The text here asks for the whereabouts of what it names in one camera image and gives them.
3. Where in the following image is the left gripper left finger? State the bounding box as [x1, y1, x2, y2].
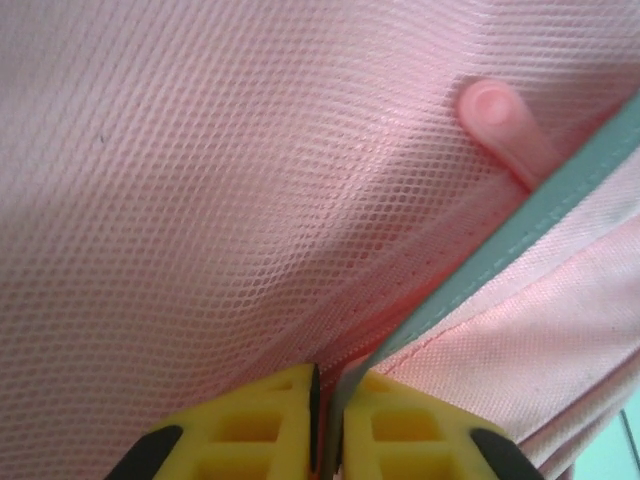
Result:
[102, 362, 321, 480]

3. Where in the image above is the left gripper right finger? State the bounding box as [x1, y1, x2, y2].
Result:
[342, 369, 546, 480]

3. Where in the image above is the pink backpack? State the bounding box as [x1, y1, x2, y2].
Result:
[0, 0, 640, 480]

